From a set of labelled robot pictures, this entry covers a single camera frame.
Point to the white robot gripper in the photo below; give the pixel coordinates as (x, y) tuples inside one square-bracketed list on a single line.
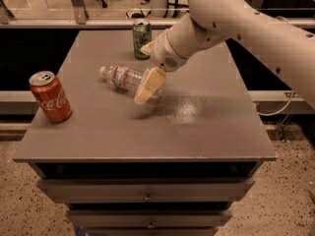
[(162, 54)]

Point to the clear plastic water bottle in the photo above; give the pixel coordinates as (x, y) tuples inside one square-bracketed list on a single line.
[(124, 77)]

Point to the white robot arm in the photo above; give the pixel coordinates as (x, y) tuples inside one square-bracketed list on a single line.
[(286, 50)]

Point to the green soda can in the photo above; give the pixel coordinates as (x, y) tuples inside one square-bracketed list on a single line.
[(142, 35)]

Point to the grey drawer cabinet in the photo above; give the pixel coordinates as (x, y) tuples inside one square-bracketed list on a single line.
[(203, 126)]

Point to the red Coca-Cola can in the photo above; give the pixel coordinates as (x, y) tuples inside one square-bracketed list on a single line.
[(50, 96)]

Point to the upper grey drawer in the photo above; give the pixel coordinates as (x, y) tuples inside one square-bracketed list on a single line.
[(145, 190)]

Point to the grey drawer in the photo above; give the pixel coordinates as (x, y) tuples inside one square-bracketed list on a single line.
[(145, 190), (149, 219)]

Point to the lower grey drawer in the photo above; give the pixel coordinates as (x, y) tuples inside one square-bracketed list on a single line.
[(149, 219)]

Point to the metal railing frame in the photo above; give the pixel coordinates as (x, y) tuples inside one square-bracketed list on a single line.
[(38, 13)]

